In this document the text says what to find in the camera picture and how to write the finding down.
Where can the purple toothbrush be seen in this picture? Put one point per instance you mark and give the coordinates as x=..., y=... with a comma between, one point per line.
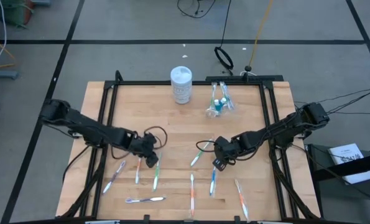
x=114, y=176
x=145, y=199

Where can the black mounting bar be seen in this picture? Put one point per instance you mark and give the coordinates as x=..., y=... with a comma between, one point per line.
x=228, y=77

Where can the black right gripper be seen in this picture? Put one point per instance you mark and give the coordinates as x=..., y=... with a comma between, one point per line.
x=226, y=149

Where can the white booklet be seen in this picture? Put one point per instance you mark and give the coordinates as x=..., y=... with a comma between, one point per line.
x=346, y=155

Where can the grey-blue floor bar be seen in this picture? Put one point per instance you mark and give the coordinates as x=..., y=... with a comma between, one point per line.
x=1, y=74

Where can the green bin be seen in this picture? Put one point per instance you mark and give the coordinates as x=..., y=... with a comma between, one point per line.
x=13, y=12

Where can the black aluminium table frame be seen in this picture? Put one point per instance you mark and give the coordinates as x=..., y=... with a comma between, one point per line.
x=187, y=83

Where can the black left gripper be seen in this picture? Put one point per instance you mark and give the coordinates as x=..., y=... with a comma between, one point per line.
x=144, y=145

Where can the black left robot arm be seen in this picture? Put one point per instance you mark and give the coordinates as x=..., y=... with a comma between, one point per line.
x=88, y=126

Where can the green toothbrush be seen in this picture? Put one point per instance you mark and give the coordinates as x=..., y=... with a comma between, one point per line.
x=156, y=177
x=214, y=91
x=200, y=154

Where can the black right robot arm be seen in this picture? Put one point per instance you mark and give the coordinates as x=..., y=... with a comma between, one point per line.
x=275, y=129

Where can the clear plastic container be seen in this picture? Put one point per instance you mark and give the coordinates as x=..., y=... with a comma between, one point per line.
x=210, y=112

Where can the black side cart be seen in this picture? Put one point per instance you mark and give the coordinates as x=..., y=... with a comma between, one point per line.
x=334, y=171

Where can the white wipes canister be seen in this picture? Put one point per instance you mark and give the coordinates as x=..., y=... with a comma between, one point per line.
x=181, y=84

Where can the orange toothbrush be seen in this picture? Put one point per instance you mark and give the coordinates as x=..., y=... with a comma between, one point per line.
x=191, y=194
x=241, y=199
x=137, y=171

